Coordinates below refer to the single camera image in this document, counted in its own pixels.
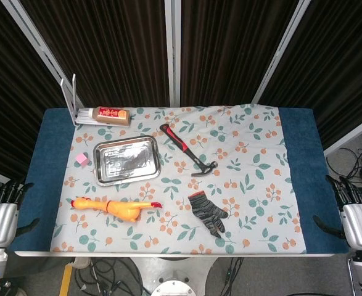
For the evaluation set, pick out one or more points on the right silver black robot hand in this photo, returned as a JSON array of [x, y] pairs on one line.
[[361, 225]]

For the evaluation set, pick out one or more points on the orange rubber chicken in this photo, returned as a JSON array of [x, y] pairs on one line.
[[119, 208]]

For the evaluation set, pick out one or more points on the stainless steel tray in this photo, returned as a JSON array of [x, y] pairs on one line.
[[125, 160]]

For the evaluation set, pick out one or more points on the blue table mat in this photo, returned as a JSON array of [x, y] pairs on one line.
[[301, 154]]

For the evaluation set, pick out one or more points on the small pink cube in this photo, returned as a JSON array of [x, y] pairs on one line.
[[82, 159]]

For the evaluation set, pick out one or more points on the floral print tablecloth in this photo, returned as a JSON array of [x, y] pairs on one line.
[[261, 154]]

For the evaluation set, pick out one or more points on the dark curtain partition panel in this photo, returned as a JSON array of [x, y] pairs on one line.
[[8, 92], [338, 61], [230, 46], [113, 46]]

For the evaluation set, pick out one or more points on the white metal rack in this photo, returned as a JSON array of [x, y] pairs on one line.
[[71, 101]]

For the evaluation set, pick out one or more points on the grey striped knit glove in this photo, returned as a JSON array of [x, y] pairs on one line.
[[203, 208]]

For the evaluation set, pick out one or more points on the black red claw hammer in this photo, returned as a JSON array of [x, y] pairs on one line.
[[183, 146]]

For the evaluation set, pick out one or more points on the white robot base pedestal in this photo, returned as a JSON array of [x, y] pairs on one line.
[[174, 274]]

